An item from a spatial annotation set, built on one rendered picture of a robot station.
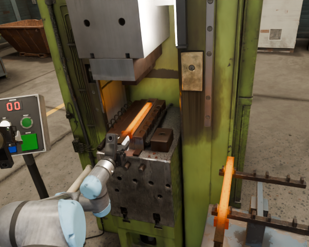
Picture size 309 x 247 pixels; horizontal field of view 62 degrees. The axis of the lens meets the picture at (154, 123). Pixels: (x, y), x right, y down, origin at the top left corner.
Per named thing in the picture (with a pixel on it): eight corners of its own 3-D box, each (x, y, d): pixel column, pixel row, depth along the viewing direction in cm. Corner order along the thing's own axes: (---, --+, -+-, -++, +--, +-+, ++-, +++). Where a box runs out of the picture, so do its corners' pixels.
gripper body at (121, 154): (113, 157, 118) (100, 174, 109) (109, 141, 114) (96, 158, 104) (128, 159, 116) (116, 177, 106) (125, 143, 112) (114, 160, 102)
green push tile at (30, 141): (38, 149, 122) (35, 133, 122) (22, 151, 122) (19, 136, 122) (39, 148, 124) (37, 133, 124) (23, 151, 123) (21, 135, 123)
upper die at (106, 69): (135, 81, 107) (132, 58, 103) (92, 80, 113) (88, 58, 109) (162, 54, 142) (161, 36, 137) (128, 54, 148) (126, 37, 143)
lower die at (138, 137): (143, 150, 125) (142, 135, 121) (107, 146, 131) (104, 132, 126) (166, 111, 159) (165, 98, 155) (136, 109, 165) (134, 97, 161)
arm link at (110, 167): (91, 163, 101) (110, 166, 98) (96, 157, 104) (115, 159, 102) (95, 179, 104) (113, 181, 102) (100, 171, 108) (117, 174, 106)
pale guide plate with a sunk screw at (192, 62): (201, 91, 114) (202, 52, 105) (182, 90, 116) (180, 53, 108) (202, 89, 115) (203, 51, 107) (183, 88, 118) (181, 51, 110)
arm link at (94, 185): (80, 200, 96) (75, 182, 92) (95, 180, 105) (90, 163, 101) (99, 203, 93) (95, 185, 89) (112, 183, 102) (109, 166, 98)
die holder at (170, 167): (174, 228, 137) (169, 161, 116) (110, 214, 149) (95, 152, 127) (192, 163, 183) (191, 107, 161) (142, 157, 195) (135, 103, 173)
